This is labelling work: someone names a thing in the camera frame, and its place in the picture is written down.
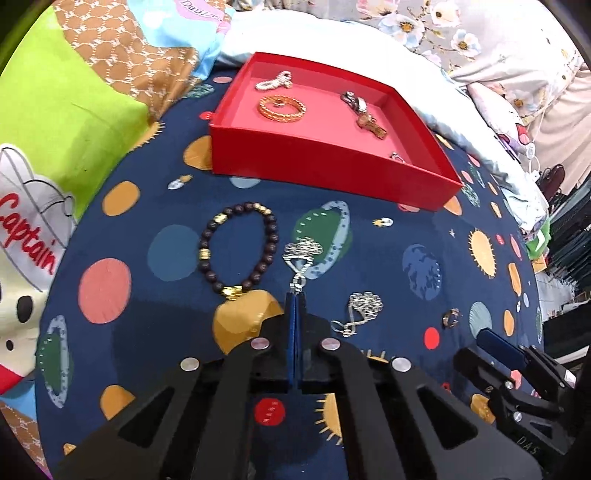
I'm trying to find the dark bead bracelet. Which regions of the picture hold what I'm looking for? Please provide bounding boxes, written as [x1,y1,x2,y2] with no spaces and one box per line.
[199,201,280,302]

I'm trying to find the white cable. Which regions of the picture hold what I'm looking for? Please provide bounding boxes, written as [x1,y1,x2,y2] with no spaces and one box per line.
[523,106,556,179]

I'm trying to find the navy planet print blanket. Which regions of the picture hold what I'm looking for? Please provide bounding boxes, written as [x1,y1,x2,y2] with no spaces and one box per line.
[34,65,551,480]

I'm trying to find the red cardboard box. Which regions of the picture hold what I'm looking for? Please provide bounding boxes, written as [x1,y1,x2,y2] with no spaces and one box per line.
[208,51,465,212]

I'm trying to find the silver wristwatch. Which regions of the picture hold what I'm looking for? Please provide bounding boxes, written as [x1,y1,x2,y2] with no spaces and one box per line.
[340,90,370,114]

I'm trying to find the brown bag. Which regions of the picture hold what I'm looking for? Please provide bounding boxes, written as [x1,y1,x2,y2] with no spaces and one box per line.
[537,163,567,198]

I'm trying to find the dark shelving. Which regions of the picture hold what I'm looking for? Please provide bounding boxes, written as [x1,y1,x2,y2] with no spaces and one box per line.
[542,179,591,363]

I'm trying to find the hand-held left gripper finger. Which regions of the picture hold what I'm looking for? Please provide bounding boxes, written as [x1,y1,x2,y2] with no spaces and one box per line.
[295,292,544,480]
[54,292,297,480]

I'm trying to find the white pearl bracelet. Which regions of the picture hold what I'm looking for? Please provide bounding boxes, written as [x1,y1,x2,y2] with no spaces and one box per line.
[255,69,295,92]

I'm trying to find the silver chain necklace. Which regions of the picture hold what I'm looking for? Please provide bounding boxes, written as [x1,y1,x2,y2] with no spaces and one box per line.
[282,237,324,295]
[329,291,384,339]

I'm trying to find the green cloth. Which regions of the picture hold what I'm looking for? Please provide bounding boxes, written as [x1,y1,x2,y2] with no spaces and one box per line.
[525,220,553,260]

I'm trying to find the light blue blanket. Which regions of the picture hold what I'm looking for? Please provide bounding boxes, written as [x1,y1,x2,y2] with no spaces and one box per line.
[216,9,551,237]

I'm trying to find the pink cartoon pillow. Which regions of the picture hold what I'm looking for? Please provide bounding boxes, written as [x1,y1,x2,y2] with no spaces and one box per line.
[465,83,539,161]

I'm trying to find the gold wristwatch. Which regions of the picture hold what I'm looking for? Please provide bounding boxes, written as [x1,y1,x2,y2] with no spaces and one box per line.
[355,111,389,140]

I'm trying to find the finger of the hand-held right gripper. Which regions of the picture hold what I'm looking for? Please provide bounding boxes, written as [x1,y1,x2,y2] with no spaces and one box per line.
[454,346,516,394]
[477,329,576,394]

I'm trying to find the colourful cartoon monkey quilt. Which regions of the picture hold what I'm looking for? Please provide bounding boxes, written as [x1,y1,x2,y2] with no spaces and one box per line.
[0,0,237,480]

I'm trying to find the grey floral fabric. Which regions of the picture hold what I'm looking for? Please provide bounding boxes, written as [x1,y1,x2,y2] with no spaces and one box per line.
[231,0,591,154]

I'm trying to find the gold bangle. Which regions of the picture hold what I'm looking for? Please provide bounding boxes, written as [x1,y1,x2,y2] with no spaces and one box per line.
[257,94,307,124]

